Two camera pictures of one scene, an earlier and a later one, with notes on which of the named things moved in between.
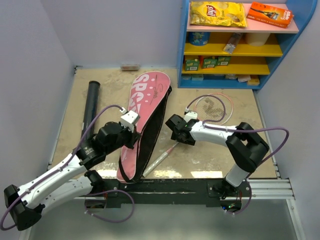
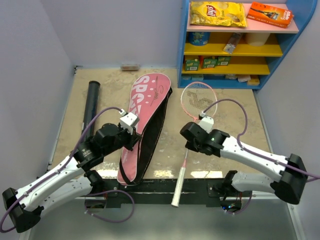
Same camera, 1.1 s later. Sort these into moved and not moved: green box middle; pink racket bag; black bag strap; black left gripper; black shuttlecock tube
Moved: black bag strap
Not moved: black left gripper; black shuttlecock tube; green box middle; pink racket bag
